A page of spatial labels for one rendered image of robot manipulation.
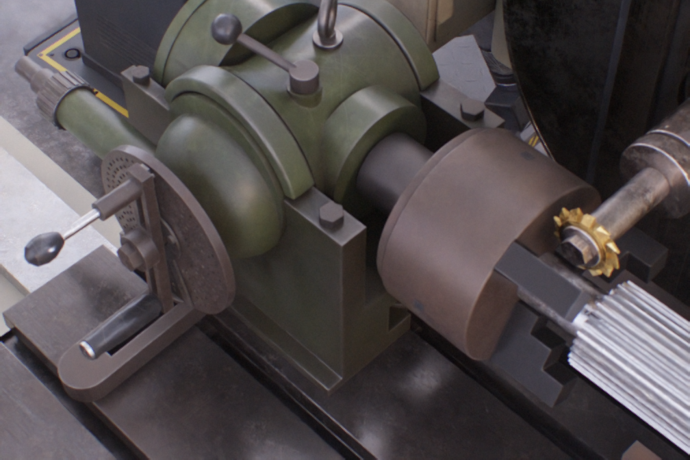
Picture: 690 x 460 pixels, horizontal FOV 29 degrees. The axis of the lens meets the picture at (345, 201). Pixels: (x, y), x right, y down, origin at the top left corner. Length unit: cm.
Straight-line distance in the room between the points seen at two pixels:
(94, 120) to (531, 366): 50
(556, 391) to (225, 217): 34
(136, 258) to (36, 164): 79
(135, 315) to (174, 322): 8
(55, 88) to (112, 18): 116
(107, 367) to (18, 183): 64
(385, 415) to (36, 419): 35
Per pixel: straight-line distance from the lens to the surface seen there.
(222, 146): 122
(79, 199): 196
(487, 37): 180
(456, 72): 267
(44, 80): 142
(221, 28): 123
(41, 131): 307
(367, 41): 130
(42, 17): 337
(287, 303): 135
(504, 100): 185
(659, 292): 197
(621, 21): 129
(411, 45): 131
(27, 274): 184
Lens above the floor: 215
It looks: 49 degrees down
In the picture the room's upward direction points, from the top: straight up
